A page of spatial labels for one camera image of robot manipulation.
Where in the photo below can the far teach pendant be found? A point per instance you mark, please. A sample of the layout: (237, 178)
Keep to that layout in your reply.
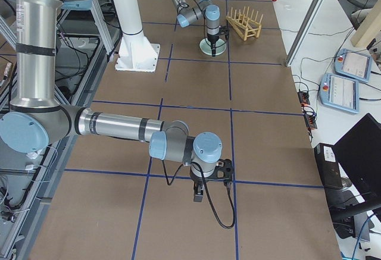
(353, 64)

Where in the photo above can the black laptop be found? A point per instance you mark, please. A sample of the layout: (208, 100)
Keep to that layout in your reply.
(357, 152)

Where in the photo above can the teach pendant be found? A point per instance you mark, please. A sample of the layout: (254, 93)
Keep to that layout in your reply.
(340, 92)
(353, 64)

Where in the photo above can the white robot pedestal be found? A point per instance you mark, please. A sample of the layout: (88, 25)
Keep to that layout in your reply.
(136, 52)

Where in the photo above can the aluminium frame post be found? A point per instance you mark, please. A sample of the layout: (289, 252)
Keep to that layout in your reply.
(303, 30)

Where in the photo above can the wooden plate rack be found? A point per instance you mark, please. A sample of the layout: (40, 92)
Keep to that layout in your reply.
(246, 22)

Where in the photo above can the near teach pendant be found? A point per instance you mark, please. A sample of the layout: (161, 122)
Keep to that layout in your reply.
(340, 92)

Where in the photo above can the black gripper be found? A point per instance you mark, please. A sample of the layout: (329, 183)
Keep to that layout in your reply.
(197, 179)
(212, 38)

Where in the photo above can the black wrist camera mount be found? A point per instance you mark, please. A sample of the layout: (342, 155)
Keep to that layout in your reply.
(224, 170)

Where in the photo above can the brown paper table cover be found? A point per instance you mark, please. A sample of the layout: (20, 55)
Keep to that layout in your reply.
(115, 202)

